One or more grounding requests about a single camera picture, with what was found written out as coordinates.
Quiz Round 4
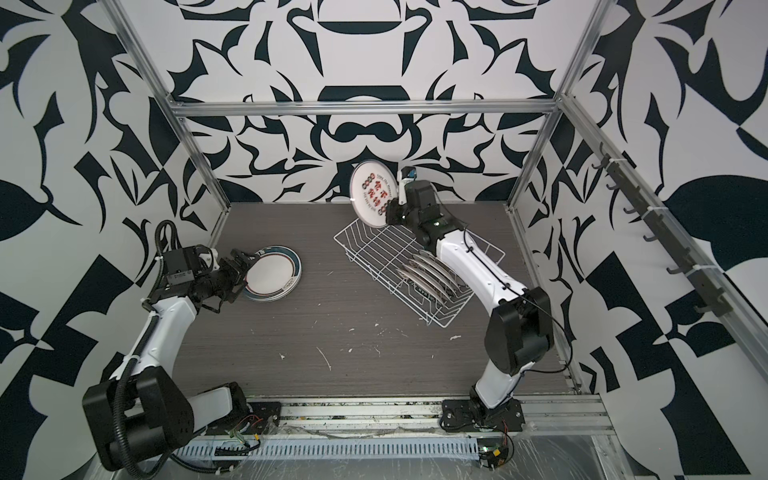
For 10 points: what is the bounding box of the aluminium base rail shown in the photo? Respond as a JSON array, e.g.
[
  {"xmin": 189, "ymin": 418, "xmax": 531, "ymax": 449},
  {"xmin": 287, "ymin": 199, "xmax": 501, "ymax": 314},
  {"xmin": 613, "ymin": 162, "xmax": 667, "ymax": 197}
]
[{"xmin": 251, "ymin": 394, "xmax": 616, "ymax": 439}]

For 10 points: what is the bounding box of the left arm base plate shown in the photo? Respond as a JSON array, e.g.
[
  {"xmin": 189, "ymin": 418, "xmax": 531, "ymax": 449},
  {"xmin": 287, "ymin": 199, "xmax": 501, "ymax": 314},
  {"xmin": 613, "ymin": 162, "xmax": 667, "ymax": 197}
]
[{"xmin": 227, "ymin": 401, "xmax": 282, "ymax": 436}]

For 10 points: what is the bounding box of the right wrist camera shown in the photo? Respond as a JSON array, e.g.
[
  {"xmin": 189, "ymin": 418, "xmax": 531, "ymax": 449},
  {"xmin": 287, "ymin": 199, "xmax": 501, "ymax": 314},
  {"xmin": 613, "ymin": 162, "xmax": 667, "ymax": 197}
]
[{"xmin": 397, "ymin": 166, "xmax": 417, "ymax": 205}]

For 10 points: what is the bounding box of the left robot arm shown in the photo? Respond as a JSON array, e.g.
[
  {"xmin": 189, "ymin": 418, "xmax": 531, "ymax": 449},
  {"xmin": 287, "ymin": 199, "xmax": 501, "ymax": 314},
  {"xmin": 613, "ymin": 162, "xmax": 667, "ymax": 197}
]
[{"xmin": 82, "ymin": 245, "xmax": 257, "ymax": 479}]

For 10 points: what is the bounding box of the small circuit board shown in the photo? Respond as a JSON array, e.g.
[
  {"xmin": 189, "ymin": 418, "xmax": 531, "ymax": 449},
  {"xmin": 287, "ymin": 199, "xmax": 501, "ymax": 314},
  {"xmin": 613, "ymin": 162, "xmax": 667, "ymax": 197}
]
[{"xmin": 478, "ymin": 436, "xmax": 515, "ymax": 470}]

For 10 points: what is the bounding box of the aluminium frame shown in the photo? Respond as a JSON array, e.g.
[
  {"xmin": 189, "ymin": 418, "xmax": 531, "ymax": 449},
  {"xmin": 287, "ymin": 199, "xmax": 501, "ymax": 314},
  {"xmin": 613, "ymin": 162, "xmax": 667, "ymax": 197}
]
[{"xmin": 101, "ymin": 0, "xmax": 768, "ymax": 385}]

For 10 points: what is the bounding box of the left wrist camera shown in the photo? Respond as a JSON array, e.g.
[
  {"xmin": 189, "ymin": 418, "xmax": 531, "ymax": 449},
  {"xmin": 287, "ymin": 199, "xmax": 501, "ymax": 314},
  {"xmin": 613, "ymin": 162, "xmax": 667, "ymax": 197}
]
[{"xmin": 196, "ymin": 245, "xmax": 219, "ymax": 271}]

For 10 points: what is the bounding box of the wall hook rail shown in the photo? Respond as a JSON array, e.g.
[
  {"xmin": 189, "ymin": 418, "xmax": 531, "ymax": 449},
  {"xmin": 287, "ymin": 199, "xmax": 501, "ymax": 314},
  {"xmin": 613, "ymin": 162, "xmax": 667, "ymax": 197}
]
[{"xmin": 594, "ymin": 146, "xmax": 734, "ymax": 317}]

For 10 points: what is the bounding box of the white slotted cable duct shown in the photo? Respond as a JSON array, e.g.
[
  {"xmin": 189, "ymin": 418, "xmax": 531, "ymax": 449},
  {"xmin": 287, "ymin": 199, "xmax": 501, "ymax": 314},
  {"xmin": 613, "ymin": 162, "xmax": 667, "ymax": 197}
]
[{"xmin": 177, "ymin": 437, "xmax": 480, "ymax": 461}]

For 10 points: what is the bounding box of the white wire dish rack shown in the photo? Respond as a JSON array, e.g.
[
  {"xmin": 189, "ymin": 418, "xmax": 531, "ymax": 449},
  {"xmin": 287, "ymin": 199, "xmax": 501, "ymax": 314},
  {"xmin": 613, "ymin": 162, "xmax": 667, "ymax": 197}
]
[{"xmin": 334, "ymin": 219, "xmax": 520, "ymax": 328}]

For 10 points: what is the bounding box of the row plate hao shi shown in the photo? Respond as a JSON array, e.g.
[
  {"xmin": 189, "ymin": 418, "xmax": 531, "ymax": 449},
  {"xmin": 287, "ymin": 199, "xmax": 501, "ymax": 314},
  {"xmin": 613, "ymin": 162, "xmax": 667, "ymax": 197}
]
[{"xmin": 397, "ymin": 268, "xmax": 451, "ymax": 305}]

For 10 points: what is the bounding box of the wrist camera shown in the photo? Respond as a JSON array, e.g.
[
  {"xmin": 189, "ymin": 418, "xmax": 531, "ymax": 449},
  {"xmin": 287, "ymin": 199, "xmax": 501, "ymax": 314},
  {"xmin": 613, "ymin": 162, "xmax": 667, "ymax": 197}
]
[
  {"xmin": 397, "ymin": 166, "xmax": 417, "ymax": 205},
  {"xmin": 196, "ymin": 245, "xmax": 219, "ymax": 271}
]

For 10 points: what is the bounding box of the plate enjoy the moment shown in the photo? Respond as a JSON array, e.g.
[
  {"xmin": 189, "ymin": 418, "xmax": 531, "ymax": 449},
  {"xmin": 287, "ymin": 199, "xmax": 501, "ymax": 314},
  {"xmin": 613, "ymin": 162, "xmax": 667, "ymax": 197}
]
[{"xmin": 243, "ymin": 245, "xmax": 303, "ymax": 303}]

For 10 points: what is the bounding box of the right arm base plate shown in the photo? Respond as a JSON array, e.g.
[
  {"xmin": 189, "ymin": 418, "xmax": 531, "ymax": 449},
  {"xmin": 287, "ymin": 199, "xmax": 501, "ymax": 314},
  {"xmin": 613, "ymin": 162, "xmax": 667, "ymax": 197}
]
[{"xmin": 439, "ymin": 398, "xmax": 526, "ymax": 432}]

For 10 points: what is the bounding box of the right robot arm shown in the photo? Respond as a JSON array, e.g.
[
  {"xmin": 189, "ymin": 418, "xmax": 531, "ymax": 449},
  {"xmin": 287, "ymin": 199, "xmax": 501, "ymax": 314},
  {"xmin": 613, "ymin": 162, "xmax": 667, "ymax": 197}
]
[{"xmin": 386, "ymin": 180, "xmax": 554, "ymax": 412}]

